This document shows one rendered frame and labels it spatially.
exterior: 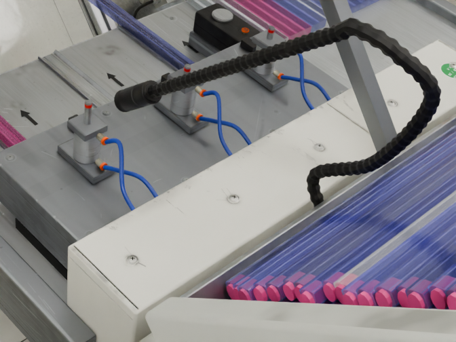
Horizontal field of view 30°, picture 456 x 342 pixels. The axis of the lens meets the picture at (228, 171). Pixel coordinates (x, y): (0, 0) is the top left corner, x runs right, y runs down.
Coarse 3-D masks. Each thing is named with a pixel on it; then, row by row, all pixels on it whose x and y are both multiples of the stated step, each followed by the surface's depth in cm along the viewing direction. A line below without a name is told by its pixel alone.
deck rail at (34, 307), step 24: (0, 240) 72; (0, 264) 70; (24, 264) 70; (0, 288) 72; (24, 288) 68; (48, 288) 69; (24, 312) 70; (48, 312) 67; (72, 312) 67; (48, 336) 68; (72, 336) 66
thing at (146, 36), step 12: (96, 0) 100; (108, 0) 100; (108, 12) 100; (120, 12) 99; (120, 24) 99; (132, 24) 97; (144, 36) 96; (156, 36) 96; (156, 48) 96; (168, 48) 95; (168, 60) 95; (180, 60) 94
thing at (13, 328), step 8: (0, 312) 125; (0, 320) 125; (8, 320) 125; (0, 328) 125; (8, 328) 125; (16, 328) 126; (0, 336) 125; (8, 336) 125; (16, 336) 126; (24, 336) 127
